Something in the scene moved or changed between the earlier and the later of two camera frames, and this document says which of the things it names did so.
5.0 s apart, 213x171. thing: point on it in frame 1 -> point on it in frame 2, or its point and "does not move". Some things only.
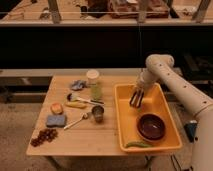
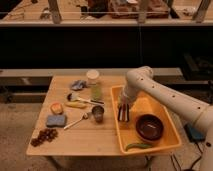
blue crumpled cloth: (78, 84) does not move
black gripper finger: (133, 99) -> (120, 113)
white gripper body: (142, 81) -> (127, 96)
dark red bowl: (150, 127) does not move
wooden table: (78, 117) does not move
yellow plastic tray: (154, 102) does not move
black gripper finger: (140, 98) -> (127, 113)
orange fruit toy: (56, 108) does not move
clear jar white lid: (95, 86) does not move
